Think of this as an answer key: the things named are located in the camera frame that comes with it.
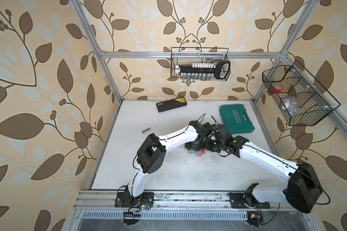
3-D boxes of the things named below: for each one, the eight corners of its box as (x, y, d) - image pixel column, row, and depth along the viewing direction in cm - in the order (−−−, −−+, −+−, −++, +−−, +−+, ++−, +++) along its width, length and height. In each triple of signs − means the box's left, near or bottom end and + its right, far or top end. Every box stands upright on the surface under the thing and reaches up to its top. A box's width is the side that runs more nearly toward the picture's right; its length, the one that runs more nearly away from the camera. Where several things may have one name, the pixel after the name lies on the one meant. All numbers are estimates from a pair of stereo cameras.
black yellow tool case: (158, 112, 115) (158, 110, 113) (156, 105, 120) (155, 103, 118) (186, 105, 120) (186, 103, 118) (183, 98, 125) (183, 96, 123)
